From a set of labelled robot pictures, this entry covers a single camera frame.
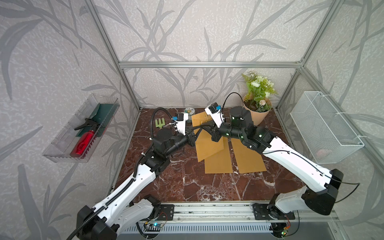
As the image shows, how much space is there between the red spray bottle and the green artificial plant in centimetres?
86

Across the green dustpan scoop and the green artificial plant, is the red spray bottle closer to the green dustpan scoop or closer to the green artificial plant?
the green dustpan scoop

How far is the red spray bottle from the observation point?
22.1 inches

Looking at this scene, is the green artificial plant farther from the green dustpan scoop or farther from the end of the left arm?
the green dustpan scoop

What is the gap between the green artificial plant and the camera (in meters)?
0.93
